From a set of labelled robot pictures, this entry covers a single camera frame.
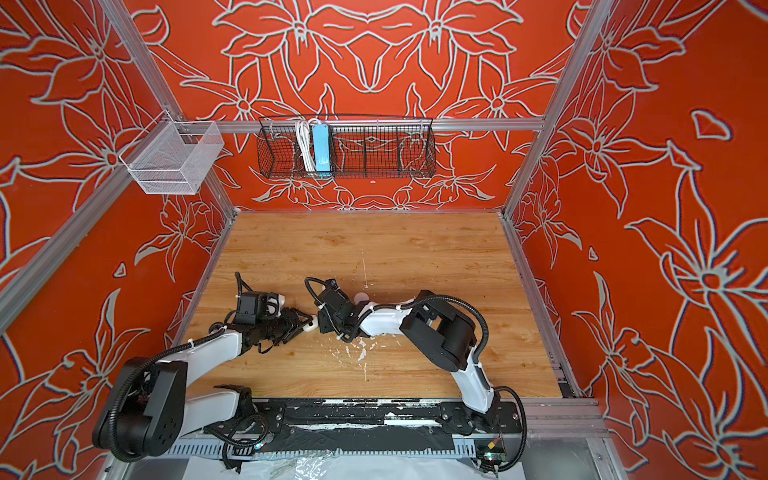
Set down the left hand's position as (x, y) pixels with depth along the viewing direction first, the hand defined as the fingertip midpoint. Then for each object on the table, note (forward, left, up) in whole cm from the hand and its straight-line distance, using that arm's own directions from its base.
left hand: (309, 321), depth 87 cm
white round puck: (+10, -15, -1) cm, 18 cm away
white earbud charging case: (-2, 0, 0) cm, 2 cm away
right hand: (+2, -2, -2) cm, 3 cm away
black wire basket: (+50, -12, +28) cm, 58 cm away
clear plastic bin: (+39, +46, +29) cm, 67 cm away
